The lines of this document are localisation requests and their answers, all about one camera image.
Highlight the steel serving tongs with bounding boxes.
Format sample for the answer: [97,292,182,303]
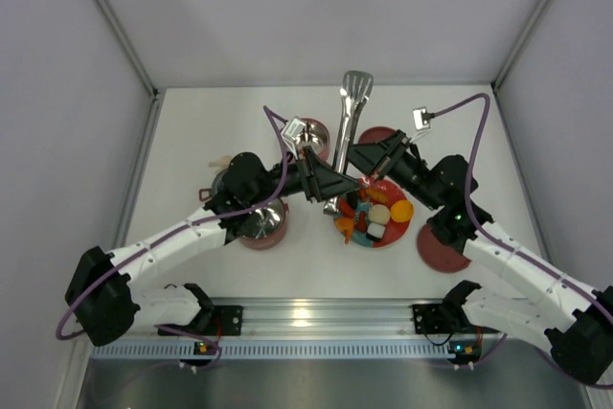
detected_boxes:
[323,70,374,216]

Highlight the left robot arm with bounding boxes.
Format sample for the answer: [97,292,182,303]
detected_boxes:
[65,148,360,347]

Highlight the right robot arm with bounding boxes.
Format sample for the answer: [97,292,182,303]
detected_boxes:
[348,131,612,390]

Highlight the grey lunch box lid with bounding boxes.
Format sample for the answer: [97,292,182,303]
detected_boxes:
[198,167,228,203]

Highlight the dark red lid far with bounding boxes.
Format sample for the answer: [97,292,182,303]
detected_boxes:
[357,126,397,145]

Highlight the dark red lid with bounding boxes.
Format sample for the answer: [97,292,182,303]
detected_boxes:
[357,126,397,145]
[417,224,471,274]

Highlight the red sausage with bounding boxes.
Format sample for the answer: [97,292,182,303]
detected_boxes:
[338,200,355,219]

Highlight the pink steel bowl far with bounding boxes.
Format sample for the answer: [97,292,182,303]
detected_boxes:
[282,117,330,163]

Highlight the pink steel bowl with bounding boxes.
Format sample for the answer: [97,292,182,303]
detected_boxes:
[238,198,289,251]
[282,117,330,163]

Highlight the fried orange piece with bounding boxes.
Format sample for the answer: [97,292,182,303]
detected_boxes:
[366,188,389,204]

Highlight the red and teal plate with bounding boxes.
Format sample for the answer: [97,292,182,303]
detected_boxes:
[334,177,411,248]

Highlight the salmon piece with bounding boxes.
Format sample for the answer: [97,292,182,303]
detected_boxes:
[334,216,354,235]

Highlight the steamed bun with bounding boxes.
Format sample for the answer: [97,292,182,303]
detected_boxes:
[368,204,391,226]

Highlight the orange half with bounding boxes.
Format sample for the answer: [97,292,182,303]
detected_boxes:
[390,199,414,223]

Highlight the white sushi roll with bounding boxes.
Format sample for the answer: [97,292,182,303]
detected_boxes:
[366,222,386,242]

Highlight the pink steel bowl near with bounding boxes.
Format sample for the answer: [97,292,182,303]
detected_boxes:
[238,198,289,251]

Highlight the beige toy piece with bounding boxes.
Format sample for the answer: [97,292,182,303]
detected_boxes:
[208,155,232,170]

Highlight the dark red lid near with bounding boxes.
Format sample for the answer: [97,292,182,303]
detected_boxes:
[417,224,471,274]

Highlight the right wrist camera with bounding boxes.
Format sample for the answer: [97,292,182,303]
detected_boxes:
[412,107,435,132]

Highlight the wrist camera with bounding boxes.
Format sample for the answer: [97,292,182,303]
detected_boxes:
[412,107,435,132]
[281,117,307,157]

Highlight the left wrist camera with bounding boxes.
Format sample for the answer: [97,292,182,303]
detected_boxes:
[281,117,307,157]

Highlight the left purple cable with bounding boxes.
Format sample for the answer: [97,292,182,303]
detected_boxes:
[56,104,307,341]

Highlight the purple cable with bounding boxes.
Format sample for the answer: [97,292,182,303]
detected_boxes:
[430,92,613,314]
[56,104,307,341]

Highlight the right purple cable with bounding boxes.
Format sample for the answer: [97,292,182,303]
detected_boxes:
[430,92,613,314]

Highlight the aluminium rail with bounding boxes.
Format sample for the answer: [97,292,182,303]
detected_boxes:
[213,297,436,339]

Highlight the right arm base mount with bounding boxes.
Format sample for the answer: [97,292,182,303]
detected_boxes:
[412,281,481,335]

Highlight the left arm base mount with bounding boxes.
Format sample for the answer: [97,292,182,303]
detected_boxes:
[184,284,243,336]

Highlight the slotted cable duct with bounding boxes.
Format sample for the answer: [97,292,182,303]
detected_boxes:
[91,339,455,360]

